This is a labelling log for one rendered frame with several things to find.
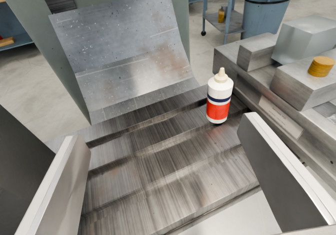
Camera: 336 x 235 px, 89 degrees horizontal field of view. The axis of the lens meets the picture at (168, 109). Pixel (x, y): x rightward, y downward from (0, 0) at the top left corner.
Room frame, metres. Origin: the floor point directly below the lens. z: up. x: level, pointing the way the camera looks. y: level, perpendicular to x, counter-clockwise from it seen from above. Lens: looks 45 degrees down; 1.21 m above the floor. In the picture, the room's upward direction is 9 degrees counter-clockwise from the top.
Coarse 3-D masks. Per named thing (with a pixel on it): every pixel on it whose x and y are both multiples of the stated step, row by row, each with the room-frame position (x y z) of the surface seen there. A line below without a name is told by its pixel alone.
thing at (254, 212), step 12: (240, 204) 0.08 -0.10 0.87; (252, 204) 0.08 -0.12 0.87; (264, 204) 0.08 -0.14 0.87; (216, 216) 0.07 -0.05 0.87; (228, 216) 0.07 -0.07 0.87; (240, 216) 0.06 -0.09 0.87; (252, 216) 0.06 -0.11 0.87; (264, 216) 0.06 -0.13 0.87; (192, 228) 0.06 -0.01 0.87; (204, 228) 0.06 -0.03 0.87; (216, 228) 0.05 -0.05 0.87; (228, 228) 0.05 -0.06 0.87; (240, 228) 0.05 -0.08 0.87; (252, 228) 0.05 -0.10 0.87; (264, 228) 0.04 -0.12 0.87; (276, 228) 0.04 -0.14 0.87
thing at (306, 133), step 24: (216, 48) 0.36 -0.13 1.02; (240, 48) 0.28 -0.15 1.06; (264, 48) 0.26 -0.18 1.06; (216, 72) 0.34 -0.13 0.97; (240, 72) 0.27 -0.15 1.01; (264, 72) 0.24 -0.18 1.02; (240, 96) 0.25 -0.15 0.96; (264, 96) 0.20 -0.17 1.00; (264, 120) 0.18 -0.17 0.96; (288, 120) 0.15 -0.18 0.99; (312, 120) 0.13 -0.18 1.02; (288, 144) 0.13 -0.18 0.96; (312, 144) 0.11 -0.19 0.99; (312, 168) 0.09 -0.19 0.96
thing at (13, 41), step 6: (0, 0) 3.10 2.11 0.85; (192, 0) 4.02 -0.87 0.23; (198, 0) 4.00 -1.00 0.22; (0, 36) 3.51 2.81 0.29; (12, 36) 3.42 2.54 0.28; (18, 36) 3.55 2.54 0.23; (24, 36) 3.49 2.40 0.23; (0, 42) 3.19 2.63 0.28; (6, 42) 3.20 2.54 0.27; (12, 42) 3.23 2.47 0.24; (18, 42) 3.21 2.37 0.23; (24, 42) 3.16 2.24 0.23; (30, 42) 3.15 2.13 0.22; (0, 48) 3.06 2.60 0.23; (6, 48) 3.05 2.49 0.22
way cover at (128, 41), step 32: (128, 0) 0.54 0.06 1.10; (160, 0) 0.55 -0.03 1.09; (64, 32) 0.47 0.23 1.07; (96, 32) 0.49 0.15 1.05; (128, 32) 0.50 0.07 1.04; (160, 32) 0.51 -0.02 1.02; (96, 64) 0.44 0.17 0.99; (128, 64) 0.45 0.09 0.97; (160, 64) 0.46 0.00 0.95; (96, 96) 0.38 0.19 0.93; (128, 96) 0.38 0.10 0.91; (160, 96) 0.37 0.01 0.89
